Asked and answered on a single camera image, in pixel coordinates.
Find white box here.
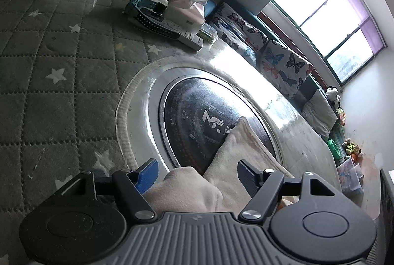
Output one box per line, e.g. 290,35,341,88
164,8,206,34

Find grey cushion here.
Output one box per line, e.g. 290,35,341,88
302,89,338,139

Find panda plush toy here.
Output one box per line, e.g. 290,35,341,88
326,86,342,108

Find clear plastic storage box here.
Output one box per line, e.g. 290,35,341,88
337,157,365,193

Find butterfly print cushion with blue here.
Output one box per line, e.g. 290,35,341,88
215,28,257,67

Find green and orange toys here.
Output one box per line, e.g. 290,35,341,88
335,108,347,127

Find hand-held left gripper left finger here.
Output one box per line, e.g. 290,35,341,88
58,158,159,222

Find large butterfly print cushion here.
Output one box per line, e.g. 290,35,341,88
259,40,314,99

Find cream knit garment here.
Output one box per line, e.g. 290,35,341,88
143,116,300,213

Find green plastic basin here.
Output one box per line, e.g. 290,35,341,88
328,139,345,159

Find group of small stuffed toys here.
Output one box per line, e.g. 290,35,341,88
343,138,364,162

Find blue hair brush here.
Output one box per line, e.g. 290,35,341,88
124,0,180,38

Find window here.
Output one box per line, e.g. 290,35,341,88
272,0,387,85

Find round black induction cooktop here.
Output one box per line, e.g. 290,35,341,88
148,66,290,170

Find pink tissue pack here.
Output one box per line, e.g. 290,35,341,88
169,0,210,19

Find blue sofa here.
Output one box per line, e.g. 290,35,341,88
203,0,348,167

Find purple window blind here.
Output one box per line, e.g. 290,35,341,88
315,0,387,53

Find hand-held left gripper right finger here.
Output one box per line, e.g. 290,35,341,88
238,159,337,222

